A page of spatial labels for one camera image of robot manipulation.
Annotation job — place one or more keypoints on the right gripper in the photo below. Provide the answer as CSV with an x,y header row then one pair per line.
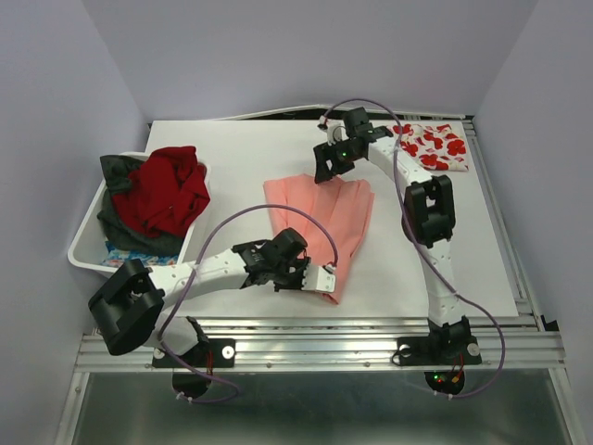
x,y
322,153

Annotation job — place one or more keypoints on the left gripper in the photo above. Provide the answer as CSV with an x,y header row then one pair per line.
x,y
301,264

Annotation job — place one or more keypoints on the pink skirt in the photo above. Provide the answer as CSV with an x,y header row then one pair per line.
x,y
339,217

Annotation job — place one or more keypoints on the red poppy print skirt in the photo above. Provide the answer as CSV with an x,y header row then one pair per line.
x,y
436,147

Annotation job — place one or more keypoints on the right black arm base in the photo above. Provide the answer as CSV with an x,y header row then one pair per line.
x,y
424,351

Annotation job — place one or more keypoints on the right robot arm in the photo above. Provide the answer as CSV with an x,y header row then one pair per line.
x,y
428,220

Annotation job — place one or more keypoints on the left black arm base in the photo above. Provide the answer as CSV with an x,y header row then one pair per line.
x,y
204,347

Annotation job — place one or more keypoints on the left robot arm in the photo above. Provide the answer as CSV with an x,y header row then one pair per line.
x,y
135,306

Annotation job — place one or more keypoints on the dark red skirt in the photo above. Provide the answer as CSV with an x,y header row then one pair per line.
x,y
170,191

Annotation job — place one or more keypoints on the dark green garment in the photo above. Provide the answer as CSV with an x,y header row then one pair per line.
x,y
119,218

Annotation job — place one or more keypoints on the light blue garment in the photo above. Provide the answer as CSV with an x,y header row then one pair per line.
x,y
116,257

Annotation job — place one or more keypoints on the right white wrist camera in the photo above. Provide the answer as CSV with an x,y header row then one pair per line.
x,y
335,130

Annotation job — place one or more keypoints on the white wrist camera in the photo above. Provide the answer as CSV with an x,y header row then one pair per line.
x,y
319,279
335,130

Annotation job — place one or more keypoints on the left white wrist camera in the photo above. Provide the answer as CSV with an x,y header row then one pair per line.
x,y
319,279

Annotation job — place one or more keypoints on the aluminium frame rail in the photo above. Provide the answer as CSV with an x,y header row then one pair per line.
x,y
358,344

